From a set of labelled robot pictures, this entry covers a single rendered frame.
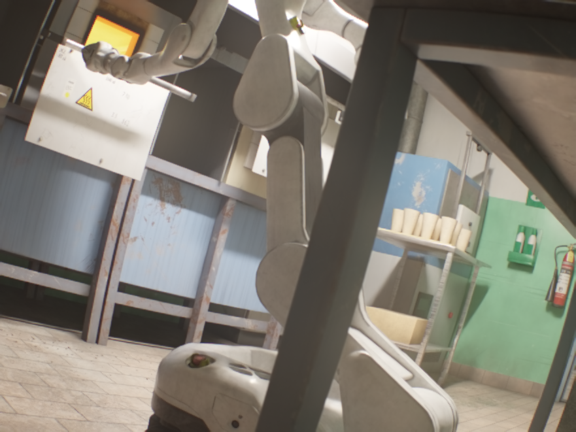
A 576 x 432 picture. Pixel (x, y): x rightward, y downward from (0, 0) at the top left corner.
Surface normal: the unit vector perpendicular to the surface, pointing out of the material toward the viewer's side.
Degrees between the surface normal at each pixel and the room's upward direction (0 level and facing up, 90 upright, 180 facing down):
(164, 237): 90
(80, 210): 90
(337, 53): 80
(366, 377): 86
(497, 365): 90
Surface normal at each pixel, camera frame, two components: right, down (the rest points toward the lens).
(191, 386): -0.44, -0.18
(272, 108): -0.27, -0.01
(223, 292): 0.76, 0.16
